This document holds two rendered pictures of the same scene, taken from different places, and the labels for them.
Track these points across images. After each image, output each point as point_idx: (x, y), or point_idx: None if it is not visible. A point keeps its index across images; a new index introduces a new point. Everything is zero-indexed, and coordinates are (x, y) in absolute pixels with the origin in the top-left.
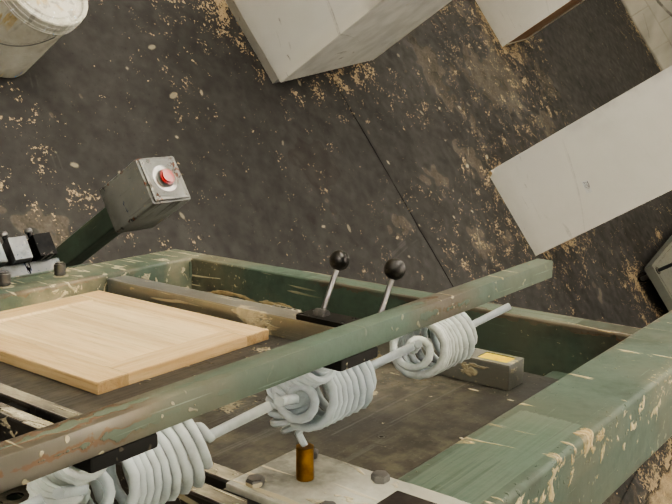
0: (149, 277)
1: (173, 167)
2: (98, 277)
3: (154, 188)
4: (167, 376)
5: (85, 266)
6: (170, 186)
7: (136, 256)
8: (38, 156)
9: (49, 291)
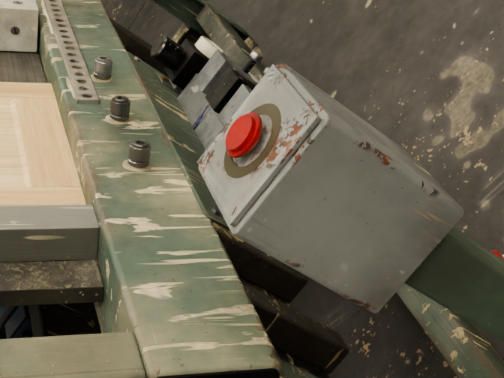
0: (109, 276)
1: (287, 136)
2: (91, 189)
3: (221, 139)
4: None
5: (190, 204)
6: (238, 165)
7: (231, 279)
8: None
9: (75, 148)
